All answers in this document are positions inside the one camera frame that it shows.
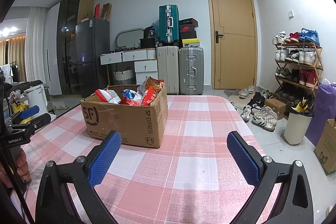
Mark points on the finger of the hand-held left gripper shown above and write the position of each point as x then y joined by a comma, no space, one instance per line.
29,111
36,123

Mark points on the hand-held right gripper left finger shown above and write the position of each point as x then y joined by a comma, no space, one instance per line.
105,158

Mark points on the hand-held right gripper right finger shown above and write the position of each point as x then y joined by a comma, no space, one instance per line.
242,158

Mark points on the brown cardboard box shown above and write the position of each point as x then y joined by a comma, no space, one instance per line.
123,121

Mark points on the dark red cookie packet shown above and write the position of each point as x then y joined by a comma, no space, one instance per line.
128,102

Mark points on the blue cookie packet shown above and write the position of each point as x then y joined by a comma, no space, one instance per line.
129,95

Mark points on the red snack bag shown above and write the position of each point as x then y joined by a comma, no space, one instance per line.
149,98

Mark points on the white orange snack bag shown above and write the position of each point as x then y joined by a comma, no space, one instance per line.
152,85

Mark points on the person's left hand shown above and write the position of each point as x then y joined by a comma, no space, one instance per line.
23,166

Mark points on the yellow plastic bag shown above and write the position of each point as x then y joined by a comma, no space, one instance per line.
19,107

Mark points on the dark cloth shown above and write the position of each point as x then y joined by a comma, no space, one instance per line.
26,86

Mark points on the beige slippers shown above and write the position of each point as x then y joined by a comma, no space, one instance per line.
62,106

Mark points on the hanging clothes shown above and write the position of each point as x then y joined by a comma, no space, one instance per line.
11,73

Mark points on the scattered sneakers pile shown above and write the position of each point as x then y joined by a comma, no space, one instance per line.
260,113

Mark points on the pink checked tablecloth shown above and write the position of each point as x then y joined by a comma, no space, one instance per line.
189,140

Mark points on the small brown cardboard carton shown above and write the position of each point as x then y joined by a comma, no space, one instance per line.
275,108

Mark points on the white trash bin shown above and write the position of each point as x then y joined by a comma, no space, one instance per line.
296,129

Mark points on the white curtain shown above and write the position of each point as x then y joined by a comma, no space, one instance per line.
36,48

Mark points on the white wardrobe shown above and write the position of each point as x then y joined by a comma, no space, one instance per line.
53,50

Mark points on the grey door mat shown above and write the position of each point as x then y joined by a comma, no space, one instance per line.
232,93

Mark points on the dark glass cabinet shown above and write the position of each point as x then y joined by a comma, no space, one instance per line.
68,43

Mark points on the woven basket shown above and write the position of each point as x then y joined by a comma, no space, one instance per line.
123,77

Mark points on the grey refrigerator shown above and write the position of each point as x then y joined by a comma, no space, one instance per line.
92,43

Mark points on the purple bag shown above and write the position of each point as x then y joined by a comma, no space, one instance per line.
324,108

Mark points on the silver suitcase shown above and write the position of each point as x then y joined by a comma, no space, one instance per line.
191,69

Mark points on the white desk with drawers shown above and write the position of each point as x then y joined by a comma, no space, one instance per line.
136,56

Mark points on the cream suitcase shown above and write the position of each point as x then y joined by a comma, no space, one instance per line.
168,69

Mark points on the rows of racked shoes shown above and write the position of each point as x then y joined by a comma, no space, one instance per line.
299,56

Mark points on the red paper bag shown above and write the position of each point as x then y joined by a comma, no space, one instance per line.
97,11

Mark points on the black storage box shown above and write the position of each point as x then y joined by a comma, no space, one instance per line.
148,43

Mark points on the oval mirror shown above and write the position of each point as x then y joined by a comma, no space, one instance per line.
128,36

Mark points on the yellow black shoebox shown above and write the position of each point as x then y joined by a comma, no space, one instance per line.
191,43

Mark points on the flat cardboard piece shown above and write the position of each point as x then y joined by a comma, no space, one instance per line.
106,12

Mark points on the wooden shoe rack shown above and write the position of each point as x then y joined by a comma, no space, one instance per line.
319,56

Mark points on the wooden door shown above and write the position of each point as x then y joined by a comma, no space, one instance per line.
233,29

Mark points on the black printed bag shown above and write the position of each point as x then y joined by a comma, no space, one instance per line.
149,32

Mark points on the red black shoebox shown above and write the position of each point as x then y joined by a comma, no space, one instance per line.
187,31

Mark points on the teal suitcase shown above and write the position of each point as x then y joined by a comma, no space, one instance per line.
169,24

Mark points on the white light switch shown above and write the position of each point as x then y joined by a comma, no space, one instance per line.
291,13

